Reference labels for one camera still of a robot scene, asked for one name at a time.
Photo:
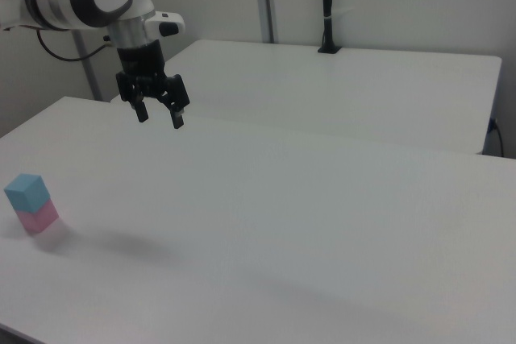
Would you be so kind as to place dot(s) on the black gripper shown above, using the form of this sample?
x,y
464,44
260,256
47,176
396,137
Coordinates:
x,y
141,64

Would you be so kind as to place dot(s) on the blue cube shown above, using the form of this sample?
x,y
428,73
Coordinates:
x,y
25,192

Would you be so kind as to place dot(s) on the pink cube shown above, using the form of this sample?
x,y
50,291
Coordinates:
x,y
38,219

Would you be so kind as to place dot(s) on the white table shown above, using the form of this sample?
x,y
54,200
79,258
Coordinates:
x,y
342,86

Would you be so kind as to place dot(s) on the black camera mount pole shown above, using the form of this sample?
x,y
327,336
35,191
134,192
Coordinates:
x,y
327,5

